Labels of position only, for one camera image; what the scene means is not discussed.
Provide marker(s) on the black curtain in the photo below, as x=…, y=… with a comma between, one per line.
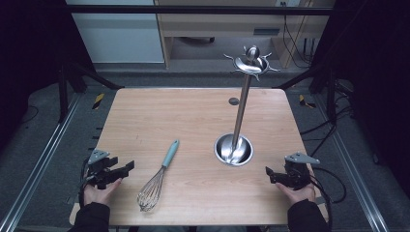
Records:
x=32, y=48
x=374, y=80

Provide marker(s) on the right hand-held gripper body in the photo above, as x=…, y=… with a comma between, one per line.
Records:
x=298, y=174

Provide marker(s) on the aluminium floor rail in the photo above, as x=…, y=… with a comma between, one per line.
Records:
x=354, y=174
x=38, y=164

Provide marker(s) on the person's left hand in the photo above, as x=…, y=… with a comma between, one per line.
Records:
x=98, y=195

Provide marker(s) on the person's right hand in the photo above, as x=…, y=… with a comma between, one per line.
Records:
x=303, y=194

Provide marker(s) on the yellow black hazard tape piece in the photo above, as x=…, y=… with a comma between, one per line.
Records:
x=98, y=101
x=303, y=100

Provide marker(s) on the black horizontal frame bar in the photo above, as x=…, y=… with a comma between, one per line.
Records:
x=193, y=10

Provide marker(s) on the light wooden desk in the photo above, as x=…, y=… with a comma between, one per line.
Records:
x=219, y=27

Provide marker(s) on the stainless steel utensil stand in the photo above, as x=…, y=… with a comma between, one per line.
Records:
x=240, y=112

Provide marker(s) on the black metal frame leg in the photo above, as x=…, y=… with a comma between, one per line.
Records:
x=330, y=96
x=63, y=96

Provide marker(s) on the white cabinet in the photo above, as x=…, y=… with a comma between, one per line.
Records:
x=119, y=35

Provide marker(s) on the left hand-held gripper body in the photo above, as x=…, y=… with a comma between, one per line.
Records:
x=98, y=169

